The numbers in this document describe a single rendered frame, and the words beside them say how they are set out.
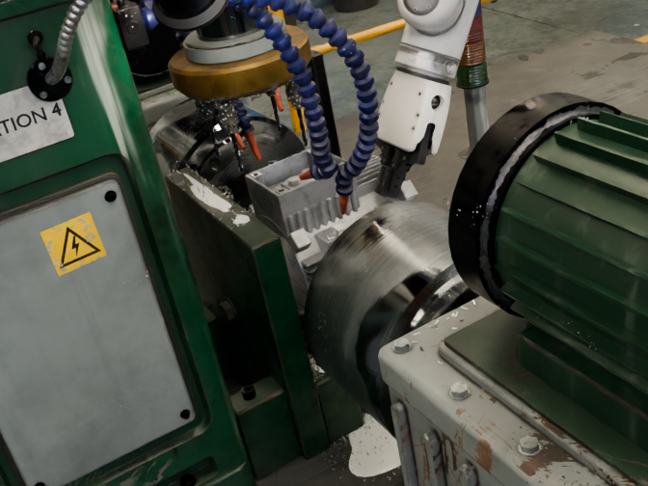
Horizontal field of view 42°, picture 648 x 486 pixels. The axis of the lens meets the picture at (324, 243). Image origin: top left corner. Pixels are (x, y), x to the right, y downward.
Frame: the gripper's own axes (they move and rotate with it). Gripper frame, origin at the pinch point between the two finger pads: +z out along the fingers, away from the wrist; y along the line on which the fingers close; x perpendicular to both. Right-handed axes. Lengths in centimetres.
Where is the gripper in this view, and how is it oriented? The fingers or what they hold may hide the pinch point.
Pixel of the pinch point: (390, 181)
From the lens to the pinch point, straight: 119.4
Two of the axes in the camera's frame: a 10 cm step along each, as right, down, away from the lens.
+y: -4.9, -3.5, 8.0
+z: -2.7, 9.3, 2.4
